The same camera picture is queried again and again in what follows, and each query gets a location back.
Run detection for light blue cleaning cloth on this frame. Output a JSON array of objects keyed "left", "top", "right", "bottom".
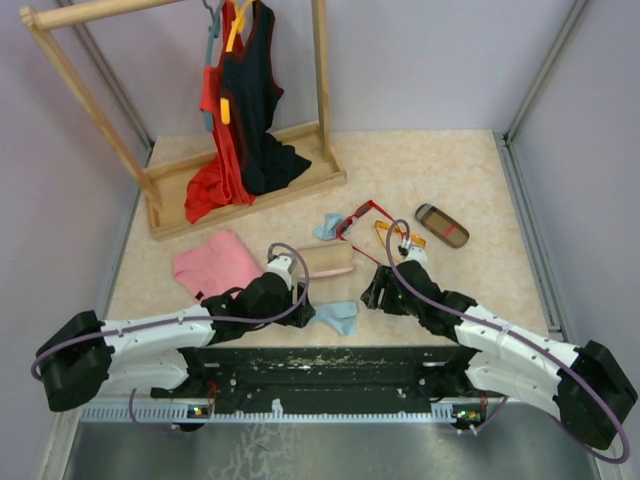
[{"left": 309, "top": 301, "right": 358, "bottom": 336}]

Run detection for orange sunglasses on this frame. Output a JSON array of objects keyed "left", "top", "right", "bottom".
[{"left": 374, "top": 220, "right": 426, "bottom": 266}]

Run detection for red sunglasses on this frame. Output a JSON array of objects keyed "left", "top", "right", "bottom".
[{"left": 335, "top": 200, "right": 394, "bottom": 265}]

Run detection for brown glasses case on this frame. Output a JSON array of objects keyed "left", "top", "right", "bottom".
[{"left": 414, "top": 203, "right": 470, "bottom": 249}]

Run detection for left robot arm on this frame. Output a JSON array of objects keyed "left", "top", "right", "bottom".
[{"left": 31, "top": 272, "right": 315, "bottom": 412}]

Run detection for grey-blue hanger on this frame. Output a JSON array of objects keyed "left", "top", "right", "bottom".
[{"left": 200, "top": 0, "right": 224, "bottom": 133}]

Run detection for black tank top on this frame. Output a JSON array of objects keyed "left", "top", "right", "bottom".
[{"left": 220, "top": 1, "right": 312, "bottom": 196}]

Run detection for wooden clothes rack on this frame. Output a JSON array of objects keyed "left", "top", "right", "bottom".
[{"left": 20, "top": 1, "right": 347, "bottom": 240}]

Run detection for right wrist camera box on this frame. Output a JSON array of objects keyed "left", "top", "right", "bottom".
[{"left": 398, "top": 236, "right": 428, "bottom": 264}]

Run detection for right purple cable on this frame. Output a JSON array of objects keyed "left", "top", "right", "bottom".
[{"left": 385, "top": 218, "right": 630, "bottom": 465}]

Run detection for white cable duct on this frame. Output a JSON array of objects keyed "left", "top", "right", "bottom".
[{"left": 80, "top": 399, "right": 480, "bottom": 425}]

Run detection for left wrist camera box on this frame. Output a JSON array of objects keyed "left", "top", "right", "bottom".
[{"left": 266, "top": 254, "right": 298, "bottom": 290}]

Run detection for yellow hanger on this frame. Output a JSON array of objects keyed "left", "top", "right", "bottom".
[{"left": 219, "top": 0, "right": 253, "bottom": 125}]

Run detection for small blue cloth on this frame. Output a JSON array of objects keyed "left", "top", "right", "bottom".
[{"left": 313, "top": 213, "right": 345, "bottom": 241}]

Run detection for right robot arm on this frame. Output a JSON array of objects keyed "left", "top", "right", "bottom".
[{"left": 361, "top": 261, "right": 638, "bottom": 450}]

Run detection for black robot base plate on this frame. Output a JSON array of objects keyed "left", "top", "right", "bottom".
[{"left": 151, "top": 346, "right": 481, "bottom": 415}]

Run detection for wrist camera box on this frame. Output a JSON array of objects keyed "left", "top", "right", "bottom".
[
  {"left": 398, "top": 236, "right": 428, "bottom": 264},
  {"left": 266, "top": 254, "right": 298, "bottom": 290}
]

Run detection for pink shirt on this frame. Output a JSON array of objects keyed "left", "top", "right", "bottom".
[{"left": 173, "top": 230, "right": 264, "bottom": 301}]

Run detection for red tank top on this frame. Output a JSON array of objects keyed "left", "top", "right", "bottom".
[{"left": 184, "top": 0, "right": 256, "bottom": 225}]

